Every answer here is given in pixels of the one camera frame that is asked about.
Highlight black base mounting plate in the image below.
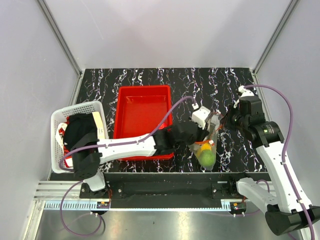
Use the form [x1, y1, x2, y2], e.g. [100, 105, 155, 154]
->
[78, 172, 276, 210]

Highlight black cloth in basket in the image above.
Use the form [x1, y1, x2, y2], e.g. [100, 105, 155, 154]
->
[63, 113, 98, 152]

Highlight clear zip top bag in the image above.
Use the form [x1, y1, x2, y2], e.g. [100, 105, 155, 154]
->
[188, 107, 223, 171]

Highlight red fake apple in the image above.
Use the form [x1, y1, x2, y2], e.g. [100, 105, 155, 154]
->
[159, 122, 168, 130]

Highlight white plastic basket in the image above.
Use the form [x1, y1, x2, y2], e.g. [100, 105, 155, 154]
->
[50, 100, 109, 174]

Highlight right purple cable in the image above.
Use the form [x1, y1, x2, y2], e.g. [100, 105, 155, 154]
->
[241, 84, 316, 240]

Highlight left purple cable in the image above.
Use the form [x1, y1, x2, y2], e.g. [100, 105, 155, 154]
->
[58, 96, 198, 238]

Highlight red plastic tray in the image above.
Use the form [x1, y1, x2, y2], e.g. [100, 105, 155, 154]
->
[112, 84, 175, 161]

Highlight purple cable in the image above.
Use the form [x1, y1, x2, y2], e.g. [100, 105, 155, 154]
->
[58, 96, 198, 238]
[241, 84, 316, 240]

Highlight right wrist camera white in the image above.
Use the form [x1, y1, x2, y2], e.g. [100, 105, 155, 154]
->
[236, 85, 255, 103]

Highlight green fake custard apple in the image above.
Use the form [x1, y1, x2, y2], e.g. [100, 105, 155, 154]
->
[198, 150, 216, 168]

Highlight yellow fake lemon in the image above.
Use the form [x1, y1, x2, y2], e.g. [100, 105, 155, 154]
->
[199, 143, 212, 152]

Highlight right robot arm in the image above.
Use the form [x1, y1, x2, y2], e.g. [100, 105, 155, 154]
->
[222, 96, 320, 236]

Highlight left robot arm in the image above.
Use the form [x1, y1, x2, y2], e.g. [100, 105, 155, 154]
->
[69, 120, 215, 198]

